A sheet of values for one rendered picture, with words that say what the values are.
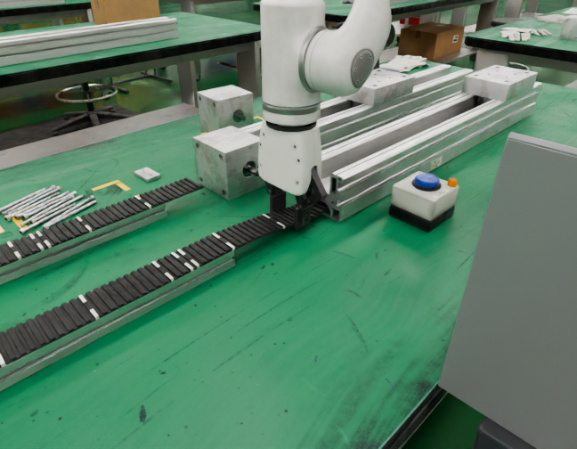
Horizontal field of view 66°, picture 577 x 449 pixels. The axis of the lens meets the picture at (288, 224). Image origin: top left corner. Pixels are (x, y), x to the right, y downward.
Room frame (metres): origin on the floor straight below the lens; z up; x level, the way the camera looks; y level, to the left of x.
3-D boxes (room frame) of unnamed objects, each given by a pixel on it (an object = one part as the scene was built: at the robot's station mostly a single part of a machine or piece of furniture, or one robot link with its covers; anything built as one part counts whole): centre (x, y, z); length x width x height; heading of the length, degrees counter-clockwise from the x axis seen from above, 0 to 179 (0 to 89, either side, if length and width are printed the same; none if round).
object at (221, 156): (0.77, 0.10, 0.83); 0.12 x 0.09 x 0.10; 44
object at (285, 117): (0.64, 0.00, 0.98); 0.09 x 0.08 x 0.03; 44
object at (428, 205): (0.67, -0.22, 0.81); 0.10 x 0.08 x 0.06; 44
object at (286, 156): (0.63, 0.00, 0.91); 0.10 x 0.07 x 0.11; 44
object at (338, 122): (1.09, -0.21, 0.82); 0.80 x 0.10 x 0.09; 134
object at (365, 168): (0.95, -0.34, 0.82); 0.80 x 0.10 x 0.09; 134
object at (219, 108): (1.06, 0.15, 0.83); 0.11 x 0.10 x 0.10; 39
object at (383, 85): (1.09, -0.21, 0.87); 0.16 x 0.11 x 0.07; 134
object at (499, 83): (1.12, -0.52, 0.87); 0.16 x 0.11 x 0.07; 134
